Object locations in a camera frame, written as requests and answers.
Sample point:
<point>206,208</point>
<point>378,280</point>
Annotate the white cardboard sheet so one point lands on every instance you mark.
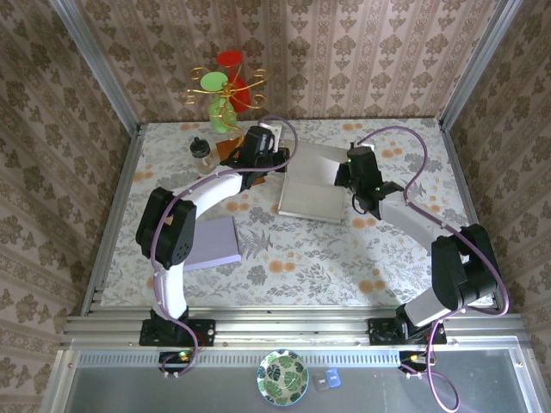
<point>310,202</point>

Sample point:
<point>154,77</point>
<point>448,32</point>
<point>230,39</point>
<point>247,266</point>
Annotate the purple paper box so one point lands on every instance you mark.
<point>215,245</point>

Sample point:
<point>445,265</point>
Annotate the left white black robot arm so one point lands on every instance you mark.
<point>168,232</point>

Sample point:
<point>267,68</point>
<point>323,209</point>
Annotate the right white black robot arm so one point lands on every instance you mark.
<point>465,266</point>

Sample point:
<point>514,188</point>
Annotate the glass bottle black cap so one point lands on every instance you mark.
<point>200,148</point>

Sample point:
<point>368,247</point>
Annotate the red plastic goblet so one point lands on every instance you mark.
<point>228,58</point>

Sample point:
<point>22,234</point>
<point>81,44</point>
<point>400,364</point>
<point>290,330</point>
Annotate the small black controller board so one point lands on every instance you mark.
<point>415,361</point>
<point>176,361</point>

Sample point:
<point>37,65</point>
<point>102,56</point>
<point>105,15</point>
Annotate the small blue card case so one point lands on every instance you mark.
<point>333,377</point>

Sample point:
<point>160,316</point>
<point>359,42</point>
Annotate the leaf patterned bowl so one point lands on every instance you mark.
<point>282,378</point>

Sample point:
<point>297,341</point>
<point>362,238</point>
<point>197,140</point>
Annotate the grey metal shelf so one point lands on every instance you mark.
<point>172,396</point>

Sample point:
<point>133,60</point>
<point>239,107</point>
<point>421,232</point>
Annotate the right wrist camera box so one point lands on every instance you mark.
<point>365,147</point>

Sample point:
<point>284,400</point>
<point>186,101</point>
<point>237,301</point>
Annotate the aluminium table side rail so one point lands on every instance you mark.
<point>466,193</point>
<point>123,180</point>

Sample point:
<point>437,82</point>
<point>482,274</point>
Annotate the long aluminium mounting rail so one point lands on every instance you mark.
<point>292,329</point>

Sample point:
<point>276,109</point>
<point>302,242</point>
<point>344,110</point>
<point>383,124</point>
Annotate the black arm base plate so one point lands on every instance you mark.
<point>379,333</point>
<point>206,331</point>

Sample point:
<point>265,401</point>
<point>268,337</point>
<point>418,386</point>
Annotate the aluminium frame post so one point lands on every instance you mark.
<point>478,56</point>
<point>94,56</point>

